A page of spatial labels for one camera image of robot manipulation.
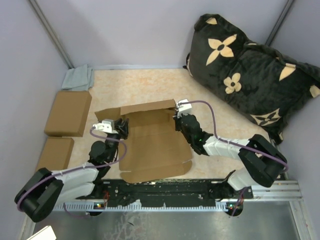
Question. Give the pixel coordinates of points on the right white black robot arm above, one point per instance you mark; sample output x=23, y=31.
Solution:
x=263, y=163

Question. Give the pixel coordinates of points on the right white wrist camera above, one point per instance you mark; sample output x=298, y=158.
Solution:
x=183, y=107

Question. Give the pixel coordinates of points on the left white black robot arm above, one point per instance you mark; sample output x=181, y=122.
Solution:
x=47, y=189

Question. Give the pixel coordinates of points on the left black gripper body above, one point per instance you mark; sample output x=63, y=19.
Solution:
x=122, y=134

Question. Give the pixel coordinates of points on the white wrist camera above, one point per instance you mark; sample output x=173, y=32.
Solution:
x=106, y=126
x=183, y=107

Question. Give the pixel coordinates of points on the grey folded cloth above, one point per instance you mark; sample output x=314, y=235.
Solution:
x=79, y=79

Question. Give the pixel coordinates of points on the black floral plush cushion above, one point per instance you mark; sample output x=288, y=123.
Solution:
x=259, y=82

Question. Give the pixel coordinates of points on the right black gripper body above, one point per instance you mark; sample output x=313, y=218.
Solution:
x=179, y=127

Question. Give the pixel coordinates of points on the upper folded cardboard box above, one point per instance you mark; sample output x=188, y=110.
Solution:
x=68, y=115

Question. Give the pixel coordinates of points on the folded cardboard box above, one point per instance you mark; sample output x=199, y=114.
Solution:
x=68, y=115
x=56, y=153

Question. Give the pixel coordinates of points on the lower folded cardboard box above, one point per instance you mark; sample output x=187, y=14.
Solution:
x=56, y=153

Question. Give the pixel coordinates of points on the white object at bottom corner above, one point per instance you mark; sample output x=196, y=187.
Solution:
x=46, y=233

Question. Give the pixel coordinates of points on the aluminium frame rail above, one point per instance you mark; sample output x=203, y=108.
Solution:
x=280, y=191

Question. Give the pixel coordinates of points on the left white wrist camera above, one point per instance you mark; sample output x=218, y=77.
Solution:
x=106, y=126

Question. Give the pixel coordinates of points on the brown cardboard box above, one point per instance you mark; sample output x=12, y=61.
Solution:
x=153, y=150

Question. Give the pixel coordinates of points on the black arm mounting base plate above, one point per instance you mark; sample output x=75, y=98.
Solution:
x=170, y=193

